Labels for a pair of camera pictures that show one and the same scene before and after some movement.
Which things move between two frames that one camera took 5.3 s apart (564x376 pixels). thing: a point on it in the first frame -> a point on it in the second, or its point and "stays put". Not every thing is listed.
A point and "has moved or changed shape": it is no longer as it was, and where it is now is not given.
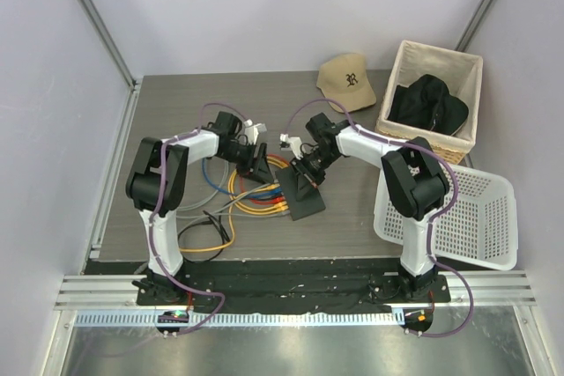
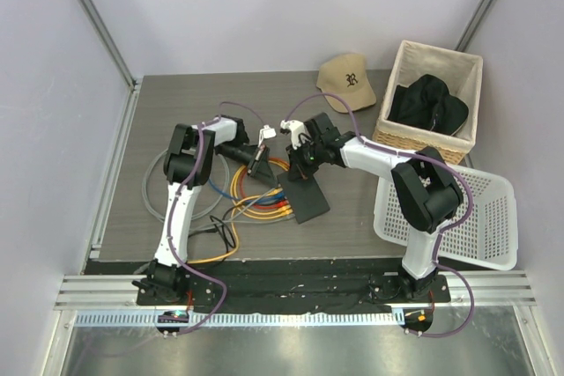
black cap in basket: [426, 104] stays put
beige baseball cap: [345, 79] stays put
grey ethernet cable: [228, 200] -> [226, 183]
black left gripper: [261, 170] stays put
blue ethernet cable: [248, 195] has moved or changed shape
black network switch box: [287, 179] stays put
